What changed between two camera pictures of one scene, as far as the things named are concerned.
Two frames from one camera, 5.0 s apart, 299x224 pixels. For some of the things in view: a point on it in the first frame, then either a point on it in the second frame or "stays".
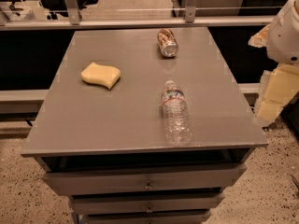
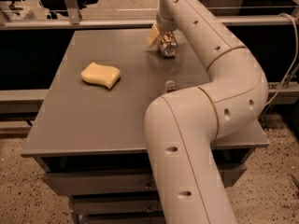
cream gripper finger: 261,38 -> 165,24
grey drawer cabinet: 142,126 stays
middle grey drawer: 185,203 stays
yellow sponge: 104,75 stays
